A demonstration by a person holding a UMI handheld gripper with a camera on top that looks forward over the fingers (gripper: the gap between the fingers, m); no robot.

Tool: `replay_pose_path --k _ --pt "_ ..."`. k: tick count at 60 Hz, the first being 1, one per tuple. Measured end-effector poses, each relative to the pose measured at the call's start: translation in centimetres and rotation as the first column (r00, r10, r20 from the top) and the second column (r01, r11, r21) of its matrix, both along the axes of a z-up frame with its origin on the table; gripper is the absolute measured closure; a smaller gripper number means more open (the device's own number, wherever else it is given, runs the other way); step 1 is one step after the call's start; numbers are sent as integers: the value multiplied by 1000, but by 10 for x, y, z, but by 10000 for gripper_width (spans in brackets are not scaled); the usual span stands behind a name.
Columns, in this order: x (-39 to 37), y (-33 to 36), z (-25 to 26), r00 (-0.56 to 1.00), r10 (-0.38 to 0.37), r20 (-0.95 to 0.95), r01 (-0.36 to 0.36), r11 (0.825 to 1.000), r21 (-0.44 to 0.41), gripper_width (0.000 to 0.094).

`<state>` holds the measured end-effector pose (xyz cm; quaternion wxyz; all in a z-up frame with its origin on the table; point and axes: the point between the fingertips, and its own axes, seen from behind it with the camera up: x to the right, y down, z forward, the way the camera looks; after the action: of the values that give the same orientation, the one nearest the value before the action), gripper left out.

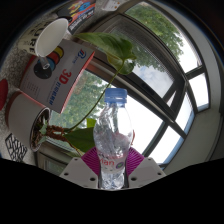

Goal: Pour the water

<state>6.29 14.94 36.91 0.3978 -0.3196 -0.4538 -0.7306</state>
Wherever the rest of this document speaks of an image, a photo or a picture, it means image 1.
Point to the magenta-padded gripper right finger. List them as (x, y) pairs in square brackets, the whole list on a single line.
[(146, 170)]

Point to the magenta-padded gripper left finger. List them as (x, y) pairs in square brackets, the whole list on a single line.
[(80, 170)]

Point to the clear plastic water bottle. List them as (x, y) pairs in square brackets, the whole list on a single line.
[(112, 133)]

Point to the dark-framed window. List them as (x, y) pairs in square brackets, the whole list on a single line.
[(150, 93)]

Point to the anthurium plant in white pot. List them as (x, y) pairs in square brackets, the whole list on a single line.
[(21, 116)]

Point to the white and red filament box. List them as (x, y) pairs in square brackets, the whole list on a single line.
[(60, 80)]

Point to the white mug with black letters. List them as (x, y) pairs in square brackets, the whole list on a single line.
[(50, 36)]

